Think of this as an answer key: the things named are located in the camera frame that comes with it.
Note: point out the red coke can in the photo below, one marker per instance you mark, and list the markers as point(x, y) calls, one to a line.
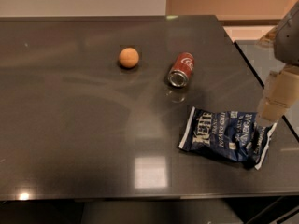
point(181, 71)

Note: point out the blue potato chip bag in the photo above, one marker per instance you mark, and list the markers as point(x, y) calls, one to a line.
point(230, 135)

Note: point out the orange fruit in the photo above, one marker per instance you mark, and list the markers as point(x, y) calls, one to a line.
point(129, 58)

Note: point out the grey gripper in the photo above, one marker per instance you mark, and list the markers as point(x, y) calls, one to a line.
point(288, 42)

